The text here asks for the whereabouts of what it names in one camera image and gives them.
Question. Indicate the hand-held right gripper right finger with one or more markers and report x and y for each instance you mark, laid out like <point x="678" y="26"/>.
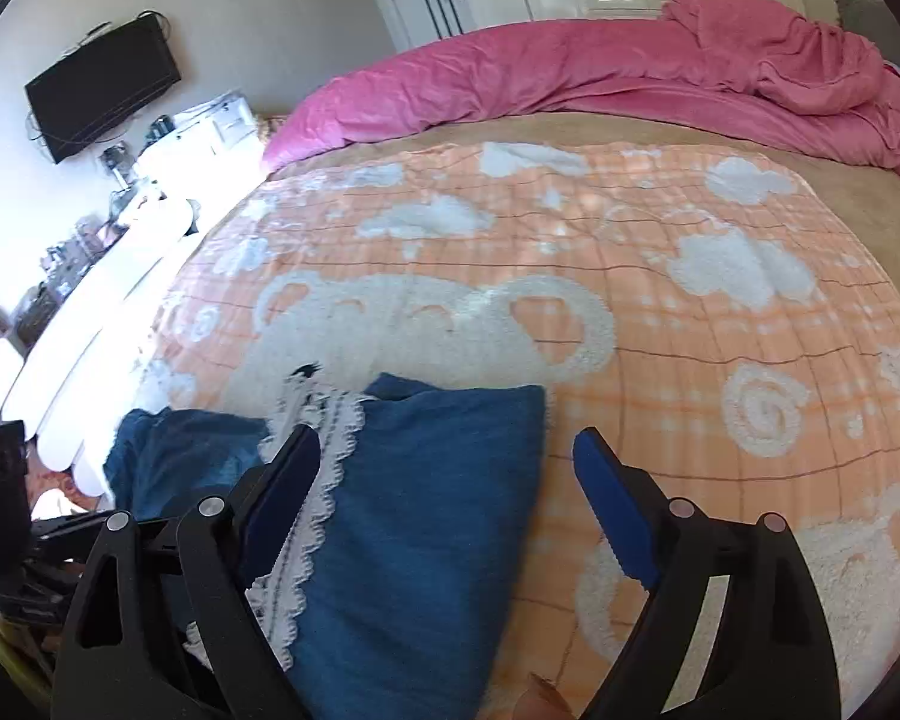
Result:
<point x="619" y="517"/>

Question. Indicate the peach printed blanket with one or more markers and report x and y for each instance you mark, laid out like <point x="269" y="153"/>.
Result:
<point x="682" y="360"/>

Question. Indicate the black wall television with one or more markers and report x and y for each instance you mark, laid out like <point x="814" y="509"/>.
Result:
<point x="101" y="90"/>

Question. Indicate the blue denim pants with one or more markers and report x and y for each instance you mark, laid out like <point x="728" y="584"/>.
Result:
<point x="420" y="540"/>

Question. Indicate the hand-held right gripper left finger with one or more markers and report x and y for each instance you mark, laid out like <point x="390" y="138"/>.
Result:
<point x="285" y="495"/>

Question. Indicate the grey quilted headboard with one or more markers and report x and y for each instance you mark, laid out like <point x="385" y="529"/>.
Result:
<point x="862" y="15"/>

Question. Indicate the bed with tan sheet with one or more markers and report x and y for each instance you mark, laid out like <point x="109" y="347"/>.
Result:
<point x="870" y="225"/>

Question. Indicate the person's right hand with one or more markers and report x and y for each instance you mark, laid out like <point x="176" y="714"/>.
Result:
<point x="540" y="701"/>

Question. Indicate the white drawer box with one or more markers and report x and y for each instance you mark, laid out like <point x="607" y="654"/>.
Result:
<point x="229" y="120"/>

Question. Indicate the pink duvet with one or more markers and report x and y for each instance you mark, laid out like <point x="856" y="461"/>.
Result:
<point x="570" y="67"/>

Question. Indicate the white low cabinet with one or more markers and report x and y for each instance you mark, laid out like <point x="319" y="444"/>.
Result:
<point x="82" y="345"/>

